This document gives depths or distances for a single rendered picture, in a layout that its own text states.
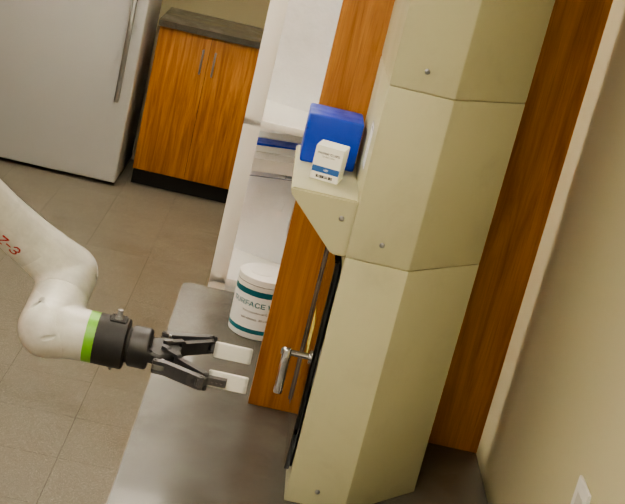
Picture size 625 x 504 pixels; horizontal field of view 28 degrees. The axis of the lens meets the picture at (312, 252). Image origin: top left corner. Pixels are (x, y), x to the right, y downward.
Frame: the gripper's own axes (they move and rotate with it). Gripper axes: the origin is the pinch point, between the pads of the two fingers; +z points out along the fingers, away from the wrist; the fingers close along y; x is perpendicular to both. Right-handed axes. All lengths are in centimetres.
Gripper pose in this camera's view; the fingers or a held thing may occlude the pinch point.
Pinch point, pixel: (240, 369)
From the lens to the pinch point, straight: 224.3
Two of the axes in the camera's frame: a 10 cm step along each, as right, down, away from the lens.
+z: 9.7, 2.2, 0.5
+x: -2.2, 9.2, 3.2
